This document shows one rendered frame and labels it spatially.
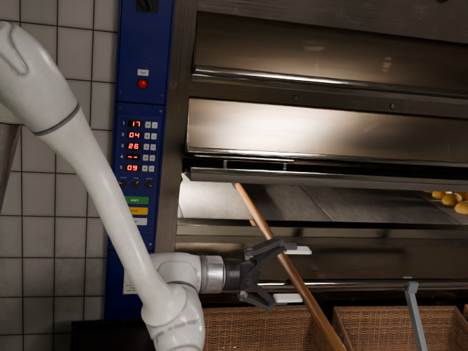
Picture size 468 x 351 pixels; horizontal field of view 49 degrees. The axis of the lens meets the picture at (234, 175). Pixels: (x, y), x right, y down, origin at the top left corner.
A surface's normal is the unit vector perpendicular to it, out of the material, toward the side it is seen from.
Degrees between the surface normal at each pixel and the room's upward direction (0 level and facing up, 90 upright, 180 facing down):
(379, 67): 70
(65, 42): 90
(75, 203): 90
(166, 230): 90
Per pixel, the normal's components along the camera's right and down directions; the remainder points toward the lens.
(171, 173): 0.22, 0.33
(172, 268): 0.11, -0.79
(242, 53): 0.25, 0.00
